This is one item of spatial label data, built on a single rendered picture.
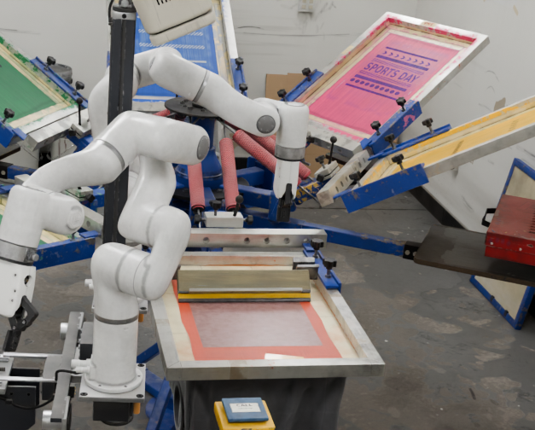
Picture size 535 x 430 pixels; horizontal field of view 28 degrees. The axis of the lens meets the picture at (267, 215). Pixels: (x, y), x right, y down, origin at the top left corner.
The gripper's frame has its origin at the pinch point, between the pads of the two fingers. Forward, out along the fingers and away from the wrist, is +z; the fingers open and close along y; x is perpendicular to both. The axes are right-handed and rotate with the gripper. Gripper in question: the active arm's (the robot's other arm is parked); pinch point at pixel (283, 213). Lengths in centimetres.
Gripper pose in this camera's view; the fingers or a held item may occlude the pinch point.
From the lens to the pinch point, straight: 271.7
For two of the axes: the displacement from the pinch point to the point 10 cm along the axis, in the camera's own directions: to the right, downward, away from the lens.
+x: 9.9, 0.6, 1.2
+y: 0.9, 3.4, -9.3
